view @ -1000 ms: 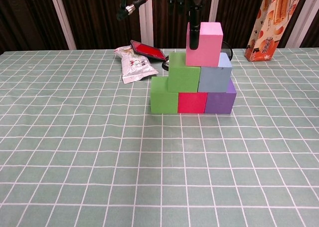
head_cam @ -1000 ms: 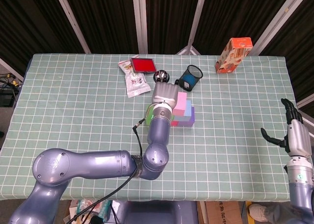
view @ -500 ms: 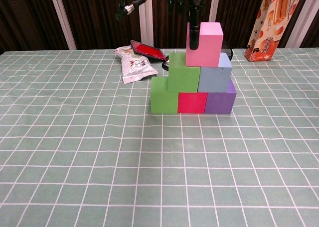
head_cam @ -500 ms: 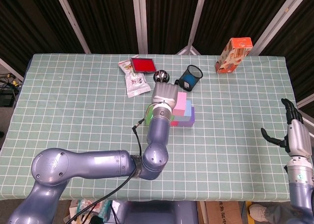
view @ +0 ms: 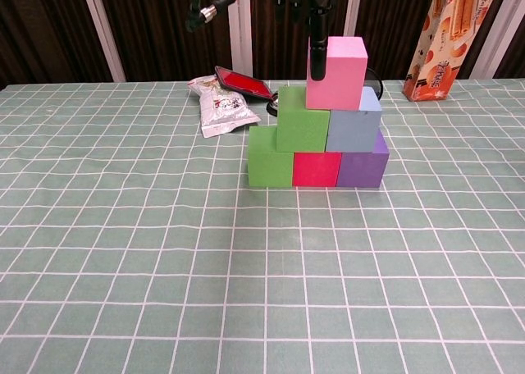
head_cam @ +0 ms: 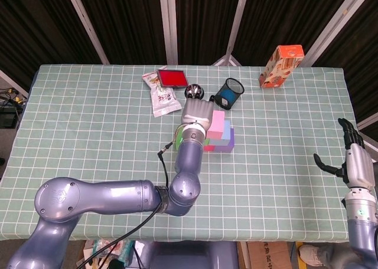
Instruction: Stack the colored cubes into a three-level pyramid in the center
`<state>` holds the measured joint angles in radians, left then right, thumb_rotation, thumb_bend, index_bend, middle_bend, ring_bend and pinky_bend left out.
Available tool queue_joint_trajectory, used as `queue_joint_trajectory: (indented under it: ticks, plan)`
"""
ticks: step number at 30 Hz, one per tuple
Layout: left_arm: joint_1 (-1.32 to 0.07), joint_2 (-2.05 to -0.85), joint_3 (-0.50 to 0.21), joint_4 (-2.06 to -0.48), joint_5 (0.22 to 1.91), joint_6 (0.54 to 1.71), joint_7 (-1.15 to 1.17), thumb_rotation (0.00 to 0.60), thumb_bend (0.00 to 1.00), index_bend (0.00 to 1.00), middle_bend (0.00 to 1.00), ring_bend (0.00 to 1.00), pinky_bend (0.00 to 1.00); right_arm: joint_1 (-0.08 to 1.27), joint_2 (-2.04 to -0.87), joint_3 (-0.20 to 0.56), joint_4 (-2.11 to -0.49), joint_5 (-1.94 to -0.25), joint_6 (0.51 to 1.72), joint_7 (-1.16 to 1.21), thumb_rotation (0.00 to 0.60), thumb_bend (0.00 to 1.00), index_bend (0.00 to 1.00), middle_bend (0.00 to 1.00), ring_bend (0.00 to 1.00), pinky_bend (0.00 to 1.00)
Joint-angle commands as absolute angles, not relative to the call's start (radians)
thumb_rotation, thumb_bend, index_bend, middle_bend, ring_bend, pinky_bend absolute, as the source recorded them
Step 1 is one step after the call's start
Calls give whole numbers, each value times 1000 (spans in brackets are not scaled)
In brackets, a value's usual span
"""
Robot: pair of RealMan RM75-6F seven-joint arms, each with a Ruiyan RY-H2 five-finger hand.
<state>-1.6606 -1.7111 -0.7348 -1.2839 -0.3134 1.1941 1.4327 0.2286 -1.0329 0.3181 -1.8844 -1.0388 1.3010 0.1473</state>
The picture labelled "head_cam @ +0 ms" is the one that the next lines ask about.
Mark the plastic bag of snacks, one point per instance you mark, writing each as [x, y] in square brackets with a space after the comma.
[118, 249]

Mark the orange biscuit box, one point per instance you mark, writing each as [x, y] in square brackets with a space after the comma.
[279, 68]

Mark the green checkered tablecloth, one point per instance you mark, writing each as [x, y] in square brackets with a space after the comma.
[265, 192]

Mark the white snack bag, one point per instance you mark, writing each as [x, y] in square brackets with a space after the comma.
[164, 102]

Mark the white sneaker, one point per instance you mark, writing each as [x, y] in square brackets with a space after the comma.
[313, 255]

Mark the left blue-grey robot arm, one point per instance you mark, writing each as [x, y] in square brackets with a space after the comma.
[118, 192]

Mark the dark pleated curtain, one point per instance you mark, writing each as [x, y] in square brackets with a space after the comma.
[133, 21]

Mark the red ink pad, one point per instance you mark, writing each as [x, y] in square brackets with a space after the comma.
[172, 78]

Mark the black electrical equipment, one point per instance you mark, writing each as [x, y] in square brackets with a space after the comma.
[7, 117]

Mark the brown cardboard box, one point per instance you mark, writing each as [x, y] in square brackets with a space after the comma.
[268, 255]

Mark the purple foam cube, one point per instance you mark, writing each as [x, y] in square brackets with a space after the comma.
[226, 146]

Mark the white frame post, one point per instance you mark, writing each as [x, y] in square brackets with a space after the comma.
[89, 30]
[168, 24]
[341, 15]
[239, 15]
[367, 121]
[11, 83]

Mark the light pink foam cube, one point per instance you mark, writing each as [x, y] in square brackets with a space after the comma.
[215, 123]

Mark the silver call bell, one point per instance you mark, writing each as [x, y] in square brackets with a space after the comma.
[194, 91]

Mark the black mesh pen holder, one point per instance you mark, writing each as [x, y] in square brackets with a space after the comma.
[220, 99]

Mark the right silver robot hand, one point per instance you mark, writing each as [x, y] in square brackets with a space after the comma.
[358, 168]

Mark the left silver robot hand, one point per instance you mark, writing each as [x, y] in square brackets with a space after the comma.
[198, 112]

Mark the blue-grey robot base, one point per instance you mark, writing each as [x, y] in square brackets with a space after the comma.
[183, 257]

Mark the light blue foam cube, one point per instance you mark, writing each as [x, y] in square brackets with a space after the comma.
[224, 133]

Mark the magenta foam cube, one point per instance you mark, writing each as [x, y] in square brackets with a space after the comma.
[208, 148]

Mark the blue roll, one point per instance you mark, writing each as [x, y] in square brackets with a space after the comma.
[228, 95]

